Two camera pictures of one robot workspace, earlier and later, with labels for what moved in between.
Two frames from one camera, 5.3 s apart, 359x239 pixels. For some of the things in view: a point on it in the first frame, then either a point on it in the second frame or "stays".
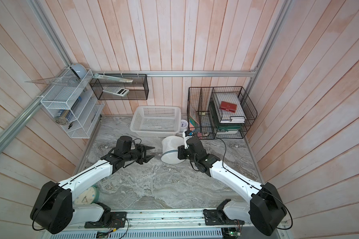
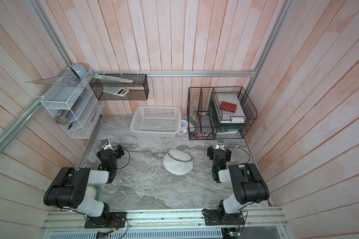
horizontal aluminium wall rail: (178, 73) stays
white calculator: (118, 91) stays
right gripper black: (182, 151) to (211, 152)
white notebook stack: (229, 107) stays
